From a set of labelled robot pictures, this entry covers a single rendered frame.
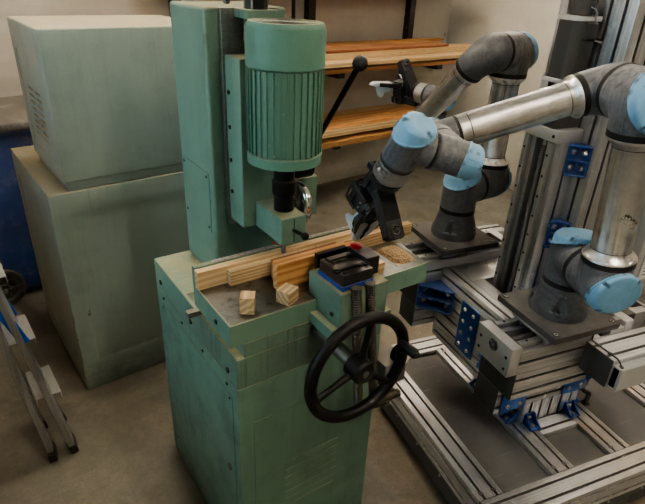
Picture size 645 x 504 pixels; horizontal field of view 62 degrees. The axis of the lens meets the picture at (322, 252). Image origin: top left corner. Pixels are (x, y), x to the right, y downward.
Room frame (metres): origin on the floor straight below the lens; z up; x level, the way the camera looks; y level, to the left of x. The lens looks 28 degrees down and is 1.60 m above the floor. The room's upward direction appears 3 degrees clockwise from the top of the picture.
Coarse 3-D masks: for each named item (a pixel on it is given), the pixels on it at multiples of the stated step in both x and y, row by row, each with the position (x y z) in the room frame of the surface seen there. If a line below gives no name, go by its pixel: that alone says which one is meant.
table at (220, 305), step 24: (408, 264) 1.30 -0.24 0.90; (216, 288) 1.13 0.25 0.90; (240, 288) 1.13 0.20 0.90; (264, 288) 1.14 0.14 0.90; (216, 312) 1.03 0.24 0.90; (264, 312) 1.03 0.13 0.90; (288, 312) 1.06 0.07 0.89; (312, 312) 1.09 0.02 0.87; (240, 336) 0.98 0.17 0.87; (264, 336) 1.02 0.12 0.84
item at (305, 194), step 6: (300, 186) 1.39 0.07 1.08; (306, 186) 1.40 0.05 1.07; (300, 192) 1.38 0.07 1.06; (306, 192) 1.38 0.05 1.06; (294, 198) 1.41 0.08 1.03; (300, 198) 1.39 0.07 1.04; (306, 198) 1.37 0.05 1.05; (294, 204) 1.41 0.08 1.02; (300, 204) 1.39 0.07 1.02; (306, 204) 1.36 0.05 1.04; (312, 204) 1.38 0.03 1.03; (300, 210) 1.39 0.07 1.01; (306, 210) 1.36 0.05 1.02; (312, 210) 1.37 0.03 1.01; (306, 216) 1.37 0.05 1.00
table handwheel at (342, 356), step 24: (384, 312) 0.99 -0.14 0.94; (336, 336) 0.91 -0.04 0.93; (408, 336) 1.03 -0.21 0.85; (312, 360) 0.89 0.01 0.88; (360, 360) 0.95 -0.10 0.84; (312, 384) 0.87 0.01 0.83; (336, 384) 0.92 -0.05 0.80; (384, 384) 1.01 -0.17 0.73; (312, 408) 0.87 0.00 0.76; (360, 408) 0.96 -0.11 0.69
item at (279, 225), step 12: (264, 204) 1.27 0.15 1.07; (264, 216) 1.25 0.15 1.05; (276, 216) 1.20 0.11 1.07; (288, 216) 1.20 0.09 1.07; (300, 216) 1.21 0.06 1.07; (264, 228) 1.25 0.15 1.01; (276, 228) 1.20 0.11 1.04; (288, 228) 1.19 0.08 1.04; (300, 228) 1.21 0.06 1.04; (276, 240) 1.20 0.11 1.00; (288, 240) 1.19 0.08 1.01; (300, 240) 1.21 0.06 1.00
